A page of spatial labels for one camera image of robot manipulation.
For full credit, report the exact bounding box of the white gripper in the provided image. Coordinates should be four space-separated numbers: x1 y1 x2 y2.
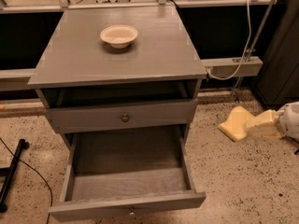
244 102 299 139

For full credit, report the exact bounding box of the yellow sponge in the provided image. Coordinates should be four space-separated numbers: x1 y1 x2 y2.
218 106 254 142

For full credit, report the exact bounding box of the brass drawer knob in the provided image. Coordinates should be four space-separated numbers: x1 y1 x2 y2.
121 114 129 122

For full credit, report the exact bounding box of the open grey middle drawer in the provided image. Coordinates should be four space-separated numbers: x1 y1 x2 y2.
49 125 206 222

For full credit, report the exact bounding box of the closed grey top drawer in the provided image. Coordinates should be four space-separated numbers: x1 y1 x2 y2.
46 99 197 133

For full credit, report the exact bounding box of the dark cabinet at right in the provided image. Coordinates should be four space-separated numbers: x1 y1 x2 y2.
252 0 299 107

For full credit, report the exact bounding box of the grey wooden cabinet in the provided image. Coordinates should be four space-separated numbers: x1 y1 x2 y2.
28 7 205 147

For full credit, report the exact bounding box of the white bowl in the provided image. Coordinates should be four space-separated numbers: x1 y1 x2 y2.
100 25 138 49

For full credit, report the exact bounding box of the black stand leg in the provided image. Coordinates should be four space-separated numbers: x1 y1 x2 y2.
0 139 29 213

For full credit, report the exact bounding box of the white cable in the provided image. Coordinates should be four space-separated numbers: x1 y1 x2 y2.
206 0 252 81

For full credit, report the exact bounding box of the black floor cable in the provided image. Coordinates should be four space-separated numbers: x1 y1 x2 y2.
0 136 54 224

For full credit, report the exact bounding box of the grey metal rail frame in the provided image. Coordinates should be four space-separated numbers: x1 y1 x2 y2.
1 0 278 87

